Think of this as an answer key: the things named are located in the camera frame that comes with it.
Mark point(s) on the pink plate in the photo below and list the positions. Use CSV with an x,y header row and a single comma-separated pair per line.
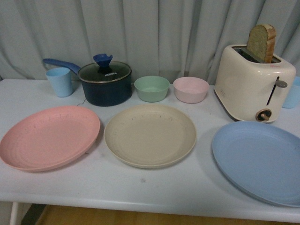
x,y
50,138

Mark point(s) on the blue plate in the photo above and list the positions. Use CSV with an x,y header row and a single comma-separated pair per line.
x,y
261,160

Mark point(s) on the green bowl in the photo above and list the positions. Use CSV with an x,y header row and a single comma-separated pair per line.
x,y
152,88

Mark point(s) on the beige plate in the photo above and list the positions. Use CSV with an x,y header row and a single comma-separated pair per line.
x,y
150,136

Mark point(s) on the pink bowl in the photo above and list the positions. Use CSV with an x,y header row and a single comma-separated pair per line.
x,y
190,89

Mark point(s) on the dark blue saucepan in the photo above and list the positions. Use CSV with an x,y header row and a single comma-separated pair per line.
x,y
99,94

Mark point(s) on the glass pot lid blue knob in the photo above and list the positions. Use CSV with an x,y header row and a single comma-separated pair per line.
x,y
104,70

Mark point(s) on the grey curtain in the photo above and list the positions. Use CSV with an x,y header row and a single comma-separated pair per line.
x,y
169,38

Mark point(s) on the left light blue cup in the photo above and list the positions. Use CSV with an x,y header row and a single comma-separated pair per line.
x,y
60,80

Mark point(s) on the light blue cup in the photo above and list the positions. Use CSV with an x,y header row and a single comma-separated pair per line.
x,y
60,80
293,96

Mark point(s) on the cream toaster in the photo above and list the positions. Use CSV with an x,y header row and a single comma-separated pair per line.
x,y
250,89

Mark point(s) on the bread slice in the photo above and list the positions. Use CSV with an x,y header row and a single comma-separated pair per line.
x,y
261,42

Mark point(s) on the right light blue cup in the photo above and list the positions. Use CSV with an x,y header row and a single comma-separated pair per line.
x,y
293,96

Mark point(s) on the white table leg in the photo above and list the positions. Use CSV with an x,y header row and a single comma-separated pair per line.
x,y
14,217

